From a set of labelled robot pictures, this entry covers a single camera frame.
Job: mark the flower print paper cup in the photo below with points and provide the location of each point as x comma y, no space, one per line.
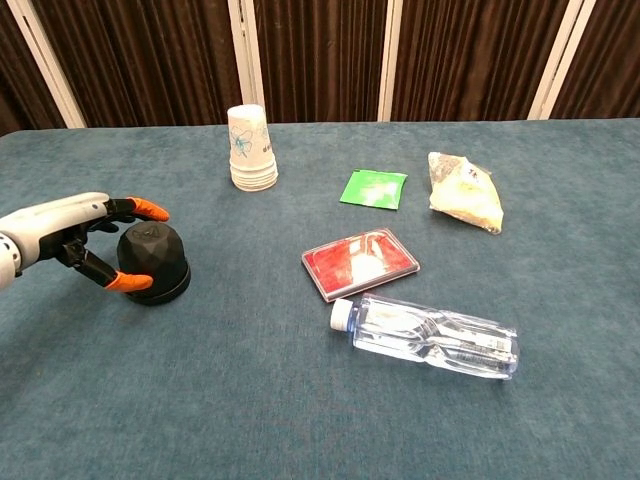
247,135

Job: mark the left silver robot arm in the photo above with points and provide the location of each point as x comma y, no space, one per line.
7,262

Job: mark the clear plastic food bag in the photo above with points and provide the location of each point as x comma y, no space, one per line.
465,195

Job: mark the clear plastic water bottle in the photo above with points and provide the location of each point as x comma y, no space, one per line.
425,335

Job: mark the brown pleated curtain panel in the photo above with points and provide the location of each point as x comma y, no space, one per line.
150,60
605,65
320,60
470,60
20,90

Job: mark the green foil sachet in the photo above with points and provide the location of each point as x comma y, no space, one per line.
372,189

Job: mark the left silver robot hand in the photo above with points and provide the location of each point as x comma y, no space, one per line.
50,220

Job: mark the white screen frame post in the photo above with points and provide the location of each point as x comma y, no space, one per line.
47,65
246,55
555,60
390,60

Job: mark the teal velvet tablecloth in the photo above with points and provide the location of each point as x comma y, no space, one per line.
250,400

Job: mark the black faceted dome object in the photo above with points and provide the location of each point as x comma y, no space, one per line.
155,260

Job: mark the red flat plastic case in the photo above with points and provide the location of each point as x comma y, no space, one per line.
360,262

